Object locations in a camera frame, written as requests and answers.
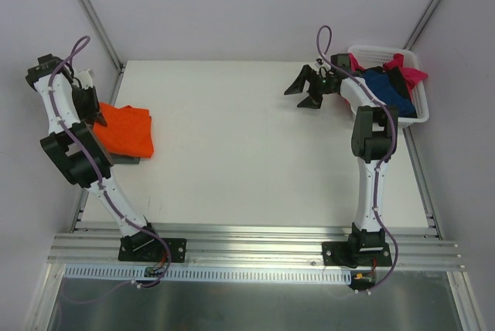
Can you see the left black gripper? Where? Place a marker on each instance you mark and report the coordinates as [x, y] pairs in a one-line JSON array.
[[90, 104]]

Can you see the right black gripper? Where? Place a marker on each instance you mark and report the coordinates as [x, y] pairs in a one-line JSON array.
[[317, 84]]

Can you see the orange t shirt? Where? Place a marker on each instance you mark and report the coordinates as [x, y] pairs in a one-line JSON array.
[[128, 131]]

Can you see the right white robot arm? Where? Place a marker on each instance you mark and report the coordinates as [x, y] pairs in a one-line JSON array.
[[373, 142]]

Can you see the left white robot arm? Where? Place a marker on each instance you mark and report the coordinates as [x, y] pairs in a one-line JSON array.
[[72, 108]]

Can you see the grey folded t shirt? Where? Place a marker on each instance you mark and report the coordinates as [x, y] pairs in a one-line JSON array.
[[124, 159]]

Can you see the white plastic basket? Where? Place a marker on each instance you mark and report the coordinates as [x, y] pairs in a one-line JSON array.
[[366, 56]]

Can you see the blue t shirt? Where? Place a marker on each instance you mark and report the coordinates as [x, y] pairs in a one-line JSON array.
[[378, 82]]

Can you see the black t shirt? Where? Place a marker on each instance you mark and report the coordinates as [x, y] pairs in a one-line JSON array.
[[398, 82]]

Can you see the pink t shirt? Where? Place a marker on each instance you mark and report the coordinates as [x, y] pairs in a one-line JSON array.
[[412, 75]]

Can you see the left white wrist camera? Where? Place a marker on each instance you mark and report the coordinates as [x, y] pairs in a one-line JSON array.
[[85, 77]]

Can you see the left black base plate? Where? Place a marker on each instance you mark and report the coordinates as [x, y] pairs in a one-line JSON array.
[[143, 248]]

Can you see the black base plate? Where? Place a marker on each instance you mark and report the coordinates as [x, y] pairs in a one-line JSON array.
[[345, 254], [143, 248]]

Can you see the white slotted cable duct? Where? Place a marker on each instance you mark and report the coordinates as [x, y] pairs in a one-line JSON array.
[[206, 274]]

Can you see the right aluminium corner post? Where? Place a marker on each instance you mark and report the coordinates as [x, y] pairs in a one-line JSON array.
[[421, 25]]

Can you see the aluminium corner post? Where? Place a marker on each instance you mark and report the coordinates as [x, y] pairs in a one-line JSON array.
[[421, 25], [98, 28]]

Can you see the left aluminium corner post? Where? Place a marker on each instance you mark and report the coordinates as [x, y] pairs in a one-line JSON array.
[[98, 28]]

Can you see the aluminium mounting rail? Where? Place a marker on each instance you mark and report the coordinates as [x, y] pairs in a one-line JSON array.
[[208, 245]]

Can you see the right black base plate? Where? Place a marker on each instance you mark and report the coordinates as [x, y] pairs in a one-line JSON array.
[[345, 254]]

